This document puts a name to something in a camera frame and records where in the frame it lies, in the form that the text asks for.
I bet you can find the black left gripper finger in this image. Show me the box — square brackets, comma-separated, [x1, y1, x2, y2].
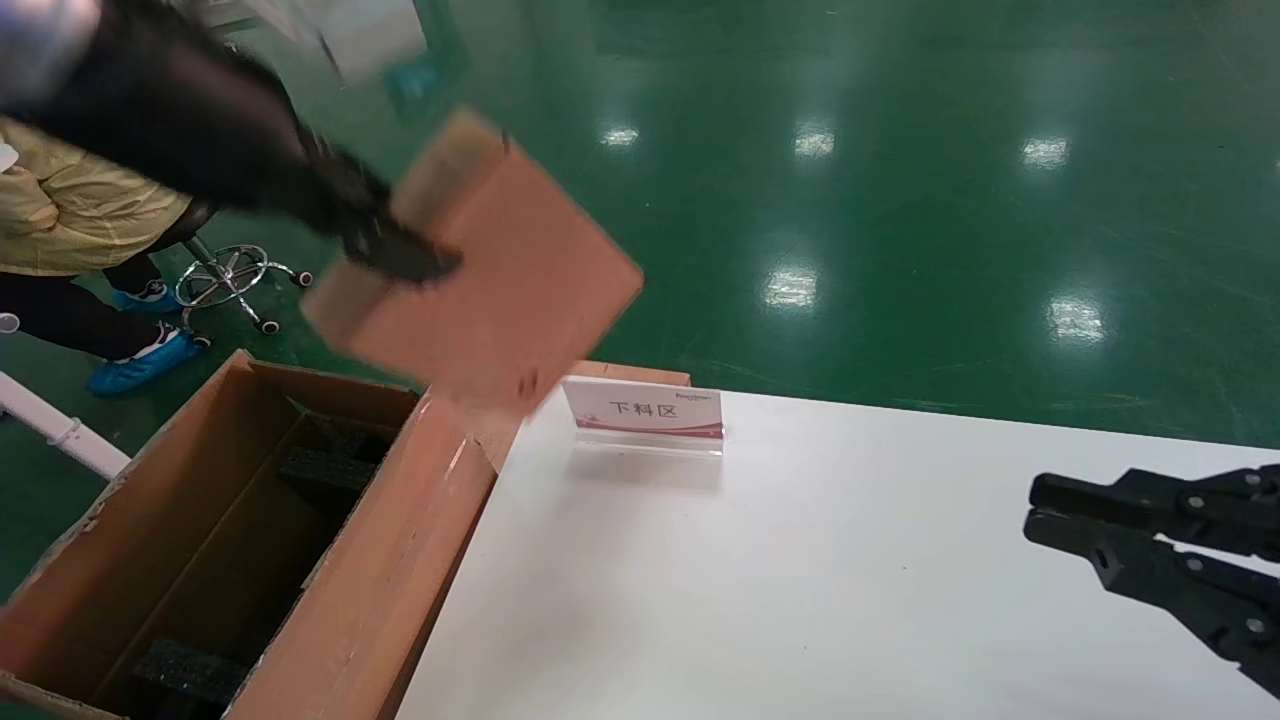
[300, 130, 463, 286]

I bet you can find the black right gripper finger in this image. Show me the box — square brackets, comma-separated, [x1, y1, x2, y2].
[1023, 510, 1280, 701]
[1030, 463, 1280, 561]

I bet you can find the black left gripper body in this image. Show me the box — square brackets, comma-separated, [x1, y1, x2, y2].
[20, 0, 341, 231]

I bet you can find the small cardboard box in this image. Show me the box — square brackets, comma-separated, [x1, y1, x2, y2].
[300, 108, 646, 416]

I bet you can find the large open cardboard box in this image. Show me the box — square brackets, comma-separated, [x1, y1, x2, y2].
[0, 350, 526, 720]

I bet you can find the person in yellow coat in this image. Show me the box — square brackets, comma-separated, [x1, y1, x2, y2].
[0, 115, 196, 361]

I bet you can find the black stool with chrome base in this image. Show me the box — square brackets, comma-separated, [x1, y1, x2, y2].
[150, 200, 313, 336]

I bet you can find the blue shoe cover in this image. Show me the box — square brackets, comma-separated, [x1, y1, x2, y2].
[88, 325, 211, 396]
[110, 282, 186, 313]

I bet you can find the black foam pad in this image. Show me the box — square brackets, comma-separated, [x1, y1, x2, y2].
[280, 425, 391, 491]
[135, 640, 251, 716]

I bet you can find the brown wooden board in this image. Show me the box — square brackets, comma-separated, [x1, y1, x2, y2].
[570, 360, 691, 388]

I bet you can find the acrylic sign with red stripe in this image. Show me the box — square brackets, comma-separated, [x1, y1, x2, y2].
[560, 376, 726, 459]

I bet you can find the white pipe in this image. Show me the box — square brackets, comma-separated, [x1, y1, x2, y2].
[0, 372, 131, 481]

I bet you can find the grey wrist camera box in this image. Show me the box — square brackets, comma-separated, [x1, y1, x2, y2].
[300, 0, 431, 83]

